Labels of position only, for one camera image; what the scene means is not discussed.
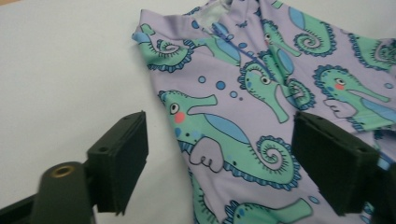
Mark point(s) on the purple seahorse print swimsuit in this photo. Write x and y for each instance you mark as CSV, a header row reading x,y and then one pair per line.
x,y
236,124

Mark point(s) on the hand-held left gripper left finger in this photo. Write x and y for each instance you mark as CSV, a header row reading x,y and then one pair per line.
x,y
121,161

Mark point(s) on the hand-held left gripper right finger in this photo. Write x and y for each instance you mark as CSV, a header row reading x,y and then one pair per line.
x,y
333,161

